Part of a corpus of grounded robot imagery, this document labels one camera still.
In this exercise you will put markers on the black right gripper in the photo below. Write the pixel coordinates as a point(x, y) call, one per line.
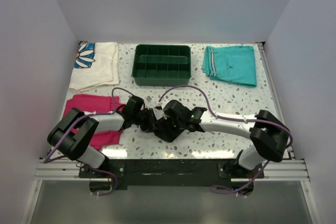
point(163, 124)

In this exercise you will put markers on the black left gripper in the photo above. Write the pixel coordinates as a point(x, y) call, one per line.
point(151, 118)

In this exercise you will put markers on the black striped underwear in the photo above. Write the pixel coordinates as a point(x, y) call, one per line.
point(167, 130)

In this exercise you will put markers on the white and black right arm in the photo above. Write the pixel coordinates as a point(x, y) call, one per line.
point(268, 135)

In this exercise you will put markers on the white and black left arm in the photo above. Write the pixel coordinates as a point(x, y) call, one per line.
point(73, 133)

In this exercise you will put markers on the folded pink cloth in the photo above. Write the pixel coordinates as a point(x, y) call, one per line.
point(91, 103)

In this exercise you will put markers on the green plastic divided tray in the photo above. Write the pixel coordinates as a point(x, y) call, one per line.
point(162, 65)

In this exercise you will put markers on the cream daisy print shirt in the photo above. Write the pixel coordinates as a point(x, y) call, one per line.
point(96, 65)

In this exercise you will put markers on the folded teal shorts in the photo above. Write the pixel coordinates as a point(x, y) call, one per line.
point(233, 64)

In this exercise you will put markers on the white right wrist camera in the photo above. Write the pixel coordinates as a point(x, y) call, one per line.
point(160, 108)

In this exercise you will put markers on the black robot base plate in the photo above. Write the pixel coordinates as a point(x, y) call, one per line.
point(180, 172)

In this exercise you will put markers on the aluminium frame rail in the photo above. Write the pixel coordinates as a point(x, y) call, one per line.
point(59, 170)

